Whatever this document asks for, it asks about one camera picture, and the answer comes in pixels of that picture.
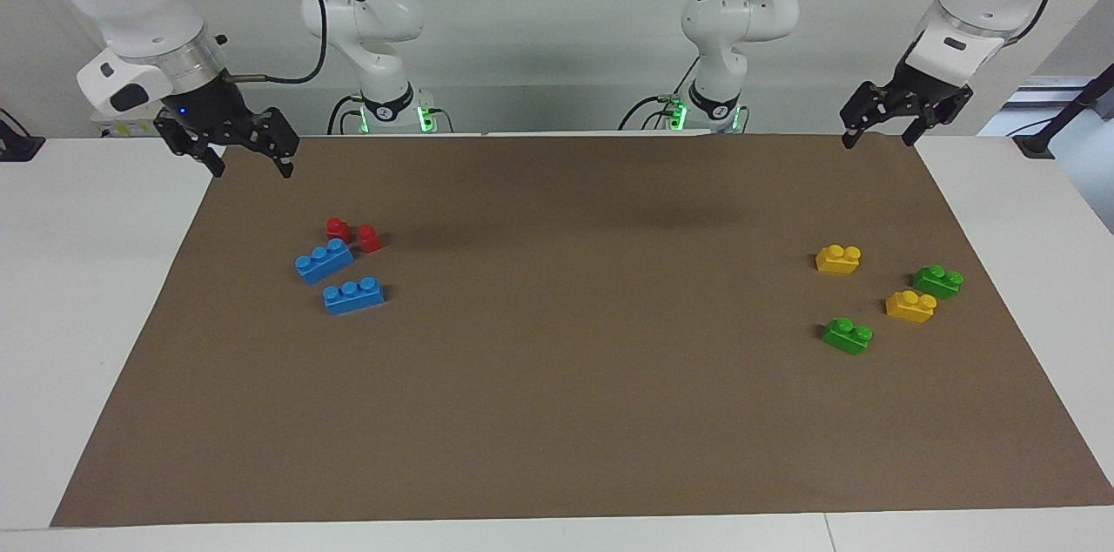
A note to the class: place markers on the brown table mat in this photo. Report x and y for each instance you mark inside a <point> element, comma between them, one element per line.
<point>557,360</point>

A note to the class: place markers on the blue three-stud toy block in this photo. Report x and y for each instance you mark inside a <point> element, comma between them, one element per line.
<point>352,296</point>
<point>324,261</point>

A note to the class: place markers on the red one-stud toy block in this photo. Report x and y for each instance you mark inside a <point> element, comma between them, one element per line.
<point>369,238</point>
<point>338,229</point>

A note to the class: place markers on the green two-stud toy block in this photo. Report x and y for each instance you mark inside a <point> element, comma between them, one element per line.
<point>847,335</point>
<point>937,281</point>

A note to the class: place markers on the yellow two-stud toy block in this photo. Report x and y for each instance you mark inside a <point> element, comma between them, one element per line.
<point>838,259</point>
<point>910,306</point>

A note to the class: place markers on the black stand with pole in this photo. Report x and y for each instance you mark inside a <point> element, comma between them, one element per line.
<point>1057,121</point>

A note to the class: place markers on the black table clamp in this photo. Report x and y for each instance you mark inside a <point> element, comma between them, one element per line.
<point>17,143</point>

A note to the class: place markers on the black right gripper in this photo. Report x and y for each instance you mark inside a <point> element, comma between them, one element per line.
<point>213,112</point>

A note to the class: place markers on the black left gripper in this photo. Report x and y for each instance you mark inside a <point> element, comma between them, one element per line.
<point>922,90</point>

